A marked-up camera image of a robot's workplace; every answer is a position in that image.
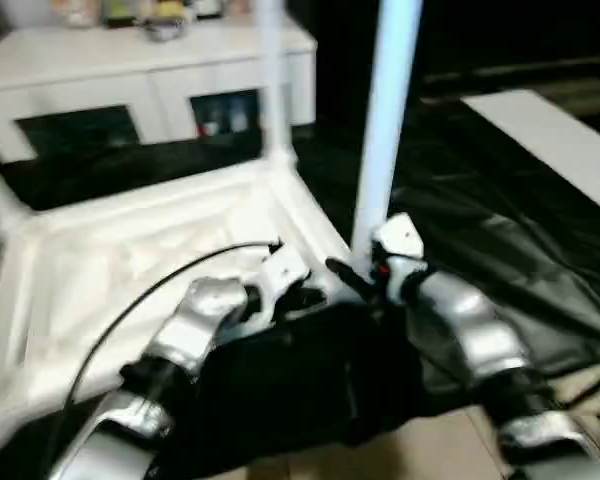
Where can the white plastic table top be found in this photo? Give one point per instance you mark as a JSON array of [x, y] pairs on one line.
[[130, 225]]

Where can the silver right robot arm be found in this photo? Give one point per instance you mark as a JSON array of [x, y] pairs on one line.
[[470, 320]]

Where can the black plastic mat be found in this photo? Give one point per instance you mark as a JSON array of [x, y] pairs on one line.
[[480, 210]]

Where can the red and white container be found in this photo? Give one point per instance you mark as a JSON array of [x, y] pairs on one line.
[[211, 127]]

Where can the white flat board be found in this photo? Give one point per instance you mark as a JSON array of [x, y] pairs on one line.
[[545, 140]]

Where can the black tripod leg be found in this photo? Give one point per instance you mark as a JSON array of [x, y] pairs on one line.
[[592, 380]]

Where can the black low cabinet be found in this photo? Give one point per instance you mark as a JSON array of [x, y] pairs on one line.
[[505, 40]]

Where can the beige plush toy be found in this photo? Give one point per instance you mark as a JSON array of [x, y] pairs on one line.
[[245, 6]]

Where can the bag of black items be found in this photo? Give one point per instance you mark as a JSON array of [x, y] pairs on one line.
[[162, 30]]

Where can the white sideboard cabinet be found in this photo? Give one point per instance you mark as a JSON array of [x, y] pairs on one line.
[[105, 55]]

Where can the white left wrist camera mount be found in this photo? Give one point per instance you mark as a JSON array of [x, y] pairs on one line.
[[280, 267]]

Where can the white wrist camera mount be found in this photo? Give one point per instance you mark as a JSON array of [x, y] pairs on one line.
[[280, 267], [400, 237]]

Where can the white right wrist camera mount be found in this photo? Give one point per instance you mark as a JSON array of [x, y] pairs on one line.
[[400, 237]]

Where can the dark frame with yellow cards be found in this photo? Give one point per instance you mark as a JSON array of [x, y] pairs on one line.
[[125, 12]]

